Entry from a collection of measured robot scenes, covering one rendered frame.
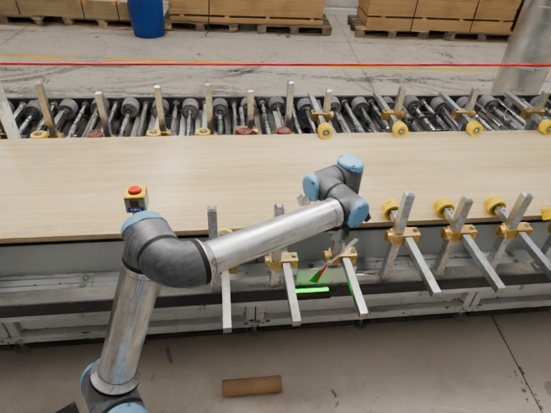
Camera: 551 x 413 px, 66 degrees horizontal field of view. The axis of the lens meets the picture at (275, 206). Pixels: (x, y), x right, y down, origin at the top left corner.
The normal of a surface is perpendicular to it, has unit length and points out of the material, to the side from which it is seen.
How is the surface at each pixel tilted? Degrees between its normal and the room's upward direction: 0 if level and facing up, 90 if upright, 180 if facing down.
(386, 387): 0
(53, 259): 90
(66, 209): 0
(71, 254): 90
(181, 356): 0
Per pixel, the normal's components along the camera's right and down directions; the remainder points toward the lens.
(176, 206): 0.04, -0.78
